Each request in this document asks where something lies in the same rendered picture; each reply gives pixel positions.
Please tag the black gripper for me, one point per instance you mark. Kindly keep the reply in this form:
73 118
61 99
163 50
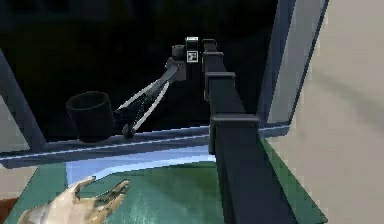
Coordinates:
178 70

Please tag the black mug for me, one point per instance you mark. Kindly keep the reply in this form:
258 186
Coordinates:
91 116

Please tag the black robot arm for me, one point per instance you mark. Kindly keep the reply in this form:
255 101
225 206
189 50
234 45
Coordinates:
240 160

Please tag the green table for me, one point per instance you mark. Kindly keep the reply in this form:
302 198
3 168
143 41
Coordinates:
166 196

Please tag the blue framed window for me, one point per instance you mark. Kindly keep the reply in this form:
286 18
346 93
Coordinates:
283 66

